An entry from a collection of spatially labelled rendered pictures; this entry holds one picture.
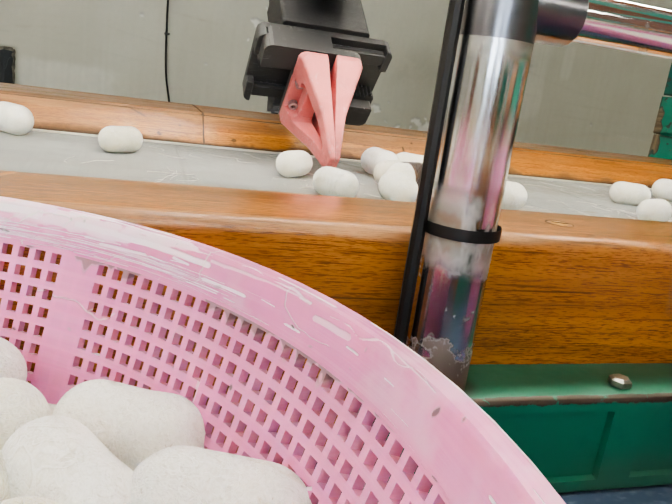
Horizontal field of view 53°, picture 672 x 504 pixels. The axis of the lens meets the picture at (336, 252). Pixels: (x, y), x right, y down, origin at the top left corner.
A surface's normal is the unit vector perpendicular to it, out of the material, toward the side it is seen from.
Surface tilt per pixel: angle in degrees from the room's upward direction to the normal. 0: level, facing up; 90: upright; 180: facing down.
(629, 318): 90
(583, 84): 90
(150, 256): 75
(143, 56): 90
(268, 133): 45
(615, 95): 90
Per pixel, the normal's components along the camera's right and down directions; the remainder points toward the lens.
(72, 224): -0.28, -0.06
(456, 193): -0.46, 0.17
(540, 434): 0.29, 0.29
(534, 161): 0.30, -0.47
